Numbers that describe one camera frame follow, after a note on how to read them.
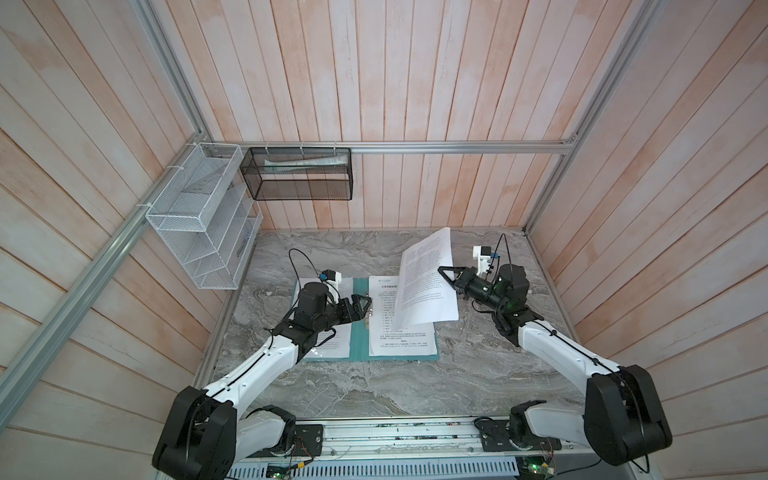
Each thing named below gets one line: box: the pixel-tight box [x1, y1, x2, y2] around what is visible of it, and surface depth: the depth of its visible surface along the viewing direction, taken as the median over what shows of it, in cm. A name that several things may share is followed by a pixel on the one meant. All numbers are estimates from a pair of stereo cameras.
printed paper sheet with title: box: [369, 276, 437, 357], surface depth 93 cm
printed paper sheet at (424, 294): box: [395, 227, 459, 330], surface depth 81 cm
